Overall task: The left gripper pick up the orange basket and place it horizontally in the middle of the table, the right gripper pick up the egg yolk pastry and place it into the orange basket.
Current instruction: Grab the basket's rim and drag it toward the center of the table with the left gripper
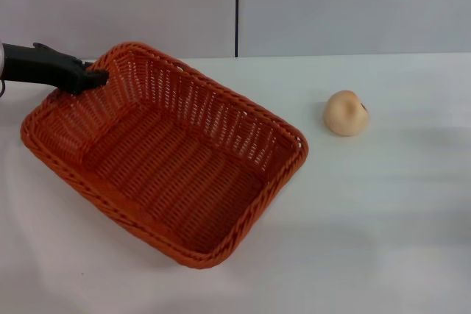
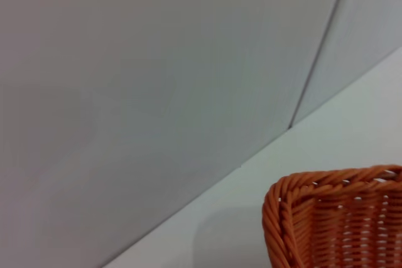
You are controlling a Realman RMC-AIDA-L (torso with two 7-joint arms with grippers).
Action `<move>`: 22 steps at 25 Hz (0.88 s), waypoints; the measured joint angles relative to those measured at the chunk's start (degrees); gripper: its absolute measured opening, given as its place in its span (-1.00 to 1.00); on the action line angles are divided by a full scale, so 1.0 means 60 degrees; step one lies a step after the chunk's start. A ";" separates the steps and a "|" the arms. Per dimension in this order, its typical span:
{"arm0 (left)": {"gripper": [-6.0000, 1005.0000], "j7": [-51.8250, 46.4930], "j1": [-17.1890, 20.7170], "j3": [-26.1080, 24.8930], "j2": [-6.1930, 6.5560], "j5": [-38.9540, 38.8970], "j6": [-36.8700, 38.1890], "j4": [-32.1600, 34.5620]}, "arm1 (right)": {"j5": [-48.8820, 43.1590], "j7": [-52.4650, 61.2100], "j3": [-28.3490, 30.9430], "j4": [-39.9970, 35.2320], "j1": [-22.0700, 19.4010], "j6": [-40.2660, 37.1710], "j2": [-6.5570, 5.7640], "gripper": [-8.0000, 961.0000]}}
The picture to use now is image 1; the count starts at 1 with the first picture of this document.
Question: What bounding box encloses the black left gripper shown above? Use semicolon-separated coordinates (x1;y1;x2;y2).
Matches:
2;42;110;96

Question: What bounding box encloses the orange woven plastic basket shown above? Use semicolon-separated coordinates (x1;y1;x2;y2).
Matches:
20;41;309;270

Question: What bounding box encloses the beige peach-shaped bun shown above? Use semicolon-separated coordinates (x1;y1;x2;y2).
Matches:
323;90;370;138

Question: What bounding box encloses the black vertical wall strip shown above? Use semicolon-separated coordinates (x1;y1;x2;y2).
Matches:
234;0;241;59

